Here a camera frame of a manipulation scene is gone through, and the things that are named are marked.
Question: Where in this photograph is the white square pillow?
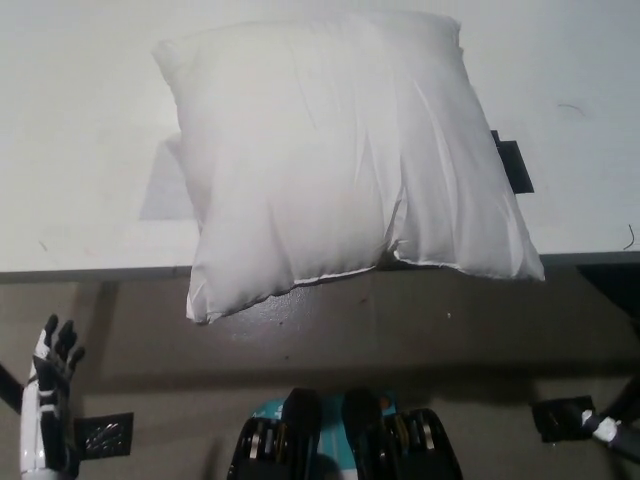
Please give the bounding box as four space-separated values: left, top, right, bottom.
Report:
151 9 546 326

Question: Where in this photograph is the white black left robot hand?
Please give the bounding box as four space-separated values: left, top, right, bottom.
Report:
18 314 87 480

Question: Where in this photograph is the black table foot plate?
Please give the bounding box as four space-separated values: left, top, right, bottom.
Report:
73 411 136 459
529 395 597 444

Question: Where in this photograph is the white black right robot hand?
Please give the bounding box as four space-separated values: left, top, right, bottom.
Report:
581 409 640 458

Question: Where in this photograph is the black flat rectangular piece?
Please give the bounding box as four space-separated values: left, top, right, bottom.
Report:
489 129 536 195

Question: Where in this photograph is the black diagonal table leg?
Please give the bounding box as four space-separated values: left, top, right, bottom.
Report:
0 359 27 419
598 372 640 422

